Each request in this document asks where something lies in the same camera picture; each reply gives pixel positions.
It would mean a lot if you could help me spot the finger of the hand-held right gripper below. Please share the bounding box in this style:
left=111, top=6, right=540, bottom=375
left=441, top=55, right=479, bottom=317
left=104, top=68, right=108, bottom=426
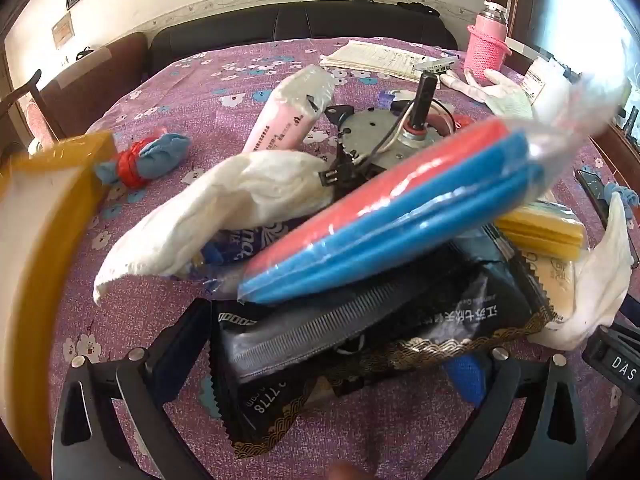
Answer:
left=582, top=322, right=640, bottom=391

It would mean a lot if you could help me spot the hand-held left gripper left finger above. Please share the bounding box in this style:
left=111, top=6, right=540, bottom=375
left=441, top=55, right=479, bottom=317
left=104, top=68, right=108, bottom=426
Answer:
left=51, top=297, right=216, bottom=480

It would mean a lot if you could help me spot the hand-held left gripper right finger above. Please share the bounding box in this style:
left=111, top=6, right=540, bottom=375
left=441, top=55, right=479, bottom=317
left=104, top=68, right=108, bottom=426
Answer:
left=432, top=346, right=589, bottom=480

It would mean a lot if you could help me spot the white cloth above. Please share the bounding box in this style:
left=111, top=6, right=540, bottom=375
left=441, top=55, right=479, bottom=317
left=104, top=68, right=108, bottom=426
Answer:
left=92, top=150, right=333, bottom=306
left=527, top=192, right=640, bottom=351

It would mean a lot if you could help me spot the black snack packet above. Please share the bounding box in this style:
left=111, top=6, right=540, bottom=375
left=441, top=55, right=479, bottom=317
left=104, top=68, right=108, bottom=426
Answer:
left=210, top=245, right=553, bottom=463

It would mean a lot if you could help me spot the blue printed tissue pack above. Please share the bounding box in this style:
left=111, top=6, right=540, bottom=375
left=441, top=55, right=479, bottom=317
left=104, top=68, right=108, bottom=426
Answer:
left=190, top=225, right=291, bottom=291

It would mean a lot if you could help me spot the yellow taped cardboard box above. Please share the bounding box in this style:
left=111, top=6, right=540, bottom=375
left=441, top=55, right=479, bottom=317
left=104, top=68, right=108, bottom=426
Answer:
left=0, top=130, right=118, bottom=461

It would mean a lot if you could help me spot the multicolour sponge pack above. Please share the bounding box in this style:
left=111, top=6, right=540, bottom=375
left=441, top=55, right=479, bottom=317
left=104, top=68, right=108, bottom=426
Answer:
left=237, top=115, right=621, bottom=306

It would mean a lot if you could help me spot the beige packet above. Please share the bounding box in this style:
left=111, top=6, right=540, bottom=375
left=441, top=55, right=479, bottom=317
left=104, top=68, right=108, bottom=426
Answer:
left=520, top=255, right=581, bottom=331

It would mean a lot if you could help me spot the yellow green sponge pack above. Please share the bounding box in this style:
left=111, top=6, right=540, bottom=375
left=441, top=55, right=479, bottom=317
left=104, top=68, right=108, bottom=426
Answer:
left=495, top=202, right=588, bottom=261

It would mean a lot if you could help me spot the dark flat device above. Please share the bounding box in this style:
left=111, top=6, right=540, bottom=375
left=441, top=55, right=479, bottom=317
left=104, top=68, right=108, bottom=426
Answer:
left=575, top=167, right=608, bottom=221

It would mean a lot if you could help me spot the blue cloth with red band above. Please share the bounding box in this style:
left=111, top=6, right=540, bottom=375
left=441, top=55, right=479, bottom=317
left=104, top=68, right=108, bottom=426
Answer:
left=95, top=132, right=191, bottom=191

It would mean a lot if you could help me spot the metal electric motor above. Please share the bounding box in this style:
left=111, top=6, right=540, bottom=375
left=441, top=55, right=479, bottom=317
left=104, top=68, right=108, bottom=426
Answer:
left=320, top=72, right=471, bottom=196

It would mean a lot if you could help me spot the white glove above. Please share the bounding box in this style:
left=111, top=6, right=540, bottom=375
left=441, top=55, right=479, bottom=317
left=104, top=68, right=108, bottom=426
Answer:
left=440, top=67, right=533, bottom=118

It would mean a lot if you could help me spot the brown sofa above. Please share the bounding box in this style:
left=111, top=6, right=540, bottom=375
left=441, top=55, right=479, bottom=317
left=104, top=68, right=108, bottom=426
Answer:
left=40, top=32, right=148, bottom=131

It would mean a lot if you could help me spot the dark wooden chair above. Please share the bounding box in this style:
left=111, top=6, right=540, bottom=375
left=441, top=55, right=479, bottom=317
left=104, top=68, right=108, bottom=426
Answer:
left=0, top=70, right=66, bottom=156

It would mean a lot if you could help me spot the stack of printed papers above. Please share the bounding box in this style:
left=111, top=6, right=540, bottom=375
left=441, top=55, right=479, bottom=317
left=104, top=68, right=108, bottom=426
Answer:
left=320, top=40, right=461, bottom=83

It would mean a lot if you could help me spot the pink bottle with knit sleeve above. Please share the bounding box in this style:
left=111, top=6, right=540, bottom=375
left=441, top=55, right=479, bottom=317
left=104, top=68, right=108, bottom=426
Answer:
left=462, top=2, right=513, bottom=73

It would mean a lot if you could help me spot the black leather sofa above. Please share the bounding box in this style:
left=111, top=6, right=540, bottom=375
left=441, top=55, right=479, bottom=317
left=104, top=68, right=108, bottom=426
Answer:
left=150, top=2, right=458, bottom=73

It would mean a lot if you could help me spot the small wall plaque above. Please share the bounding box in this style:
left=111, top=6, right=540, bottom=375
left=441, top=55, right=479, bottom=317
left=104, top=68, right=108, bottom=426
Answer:
left=52, top=12, right=73, bottom=51

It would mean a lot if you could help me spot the black strap bag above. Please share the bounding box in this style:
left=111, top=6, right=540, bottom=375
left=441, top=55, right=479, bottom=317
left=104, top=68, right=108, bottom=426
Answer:
left=397, top=0, right=441, bottom=18

